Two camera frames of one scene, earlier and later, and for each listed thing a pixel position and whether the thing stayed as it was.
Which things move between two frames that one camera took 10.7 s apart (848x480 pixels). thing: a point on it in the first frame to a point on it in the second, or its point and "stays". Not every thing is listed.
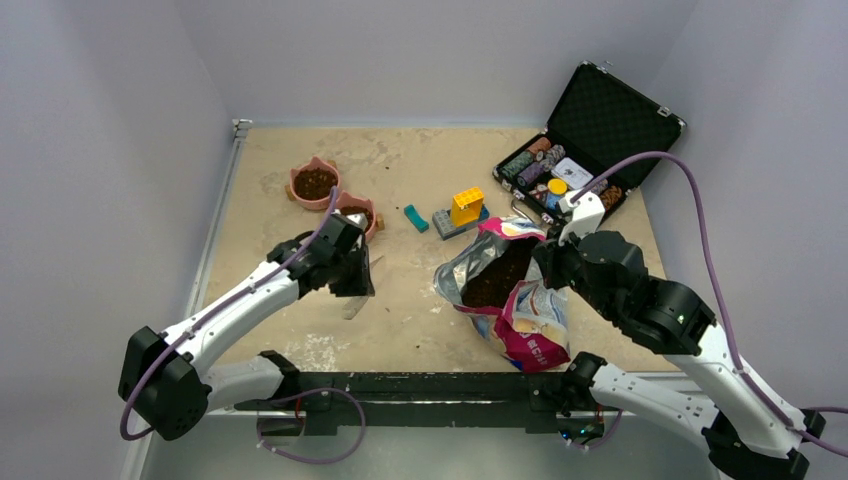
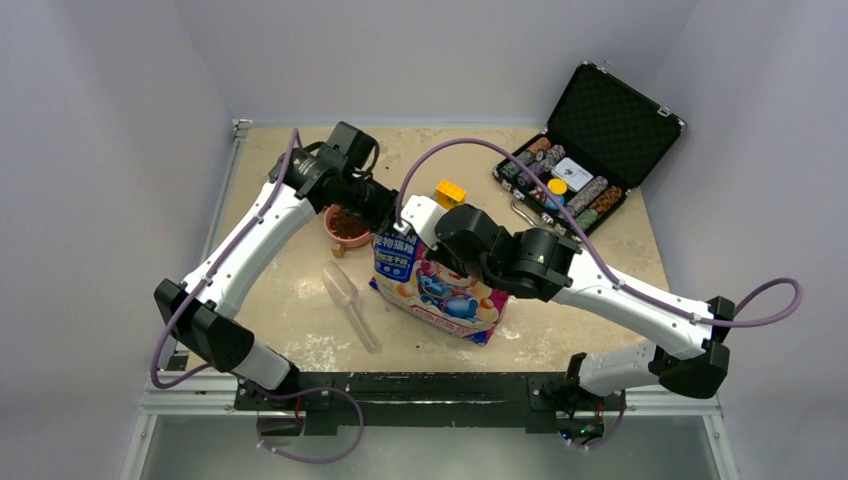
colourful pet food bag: (486, 278) to (406, 282)
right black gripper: (547, 255) to (441, 255)
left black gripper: (361, 284) to (384, 215)
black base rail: (333, 403) stays
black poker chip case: (601, 123) stays
